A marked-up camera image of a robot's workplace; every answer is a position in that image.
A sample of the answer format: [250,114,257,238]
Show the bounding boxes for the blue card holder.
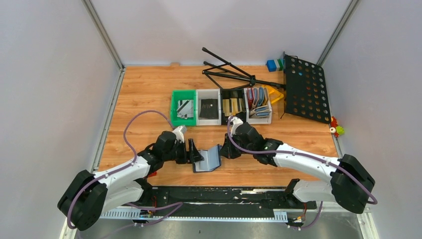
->
[193,144,222,173]

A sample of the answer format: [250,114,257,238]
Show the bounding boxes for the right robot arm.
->
[220,117,378,214]

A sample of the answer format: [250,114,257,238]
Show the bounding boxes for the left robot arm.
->
[57,130,204,231]

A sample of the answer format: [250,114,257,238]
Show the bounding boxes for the silver cards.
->
[176,100,194,119]

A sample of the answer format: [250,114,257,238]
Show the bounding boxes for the black cards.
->
[199,99,219,120]

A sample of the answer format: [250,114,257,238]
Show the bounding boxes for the gold cards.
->
[222,98,245,117]

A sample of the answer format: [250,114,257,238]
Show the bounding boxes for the white bin with card holders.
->
[243,87,273,124]

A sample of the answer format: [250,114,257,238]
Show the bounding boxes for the white bin with black cards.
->
[196,89,221,126]

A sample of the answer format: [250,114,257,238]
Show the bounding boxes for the red toy block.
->
[146,171,157,178]

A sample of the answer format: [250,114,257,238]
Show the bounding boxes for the green bin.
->
[170,90,197,126]

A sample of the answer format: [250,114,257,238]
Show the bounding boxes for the yellow triangle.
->
[262,85,284,105]

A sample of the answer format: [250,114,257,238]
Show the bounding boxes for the black music stand tripod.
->
[202,47,286,90]

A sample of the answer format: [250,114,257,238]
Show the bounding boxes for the black perforated stand plate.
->
[283,54,331,124]

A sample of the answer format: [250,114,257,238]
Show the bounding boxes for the blue green white blocks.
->
[266,59,285,72]

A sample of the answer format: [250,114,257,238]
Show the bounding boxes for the colourful small toy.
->
[329,117,345,138]

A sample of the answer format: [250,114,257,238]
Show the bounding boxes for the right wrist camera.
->
[229,117,244,136]

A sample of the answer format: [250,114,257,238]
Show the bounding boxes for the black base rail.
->
[134,186,317,218]

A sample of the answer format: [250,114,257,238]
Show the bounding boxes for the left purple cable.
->
[66,110,184,239]

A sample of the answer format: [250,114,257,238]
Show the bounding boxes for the purple cable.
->
[226,116,378,231]
[66,110,184,239]

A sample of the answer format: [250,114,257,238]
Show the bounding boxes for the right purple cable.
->
[226,116,378,231]

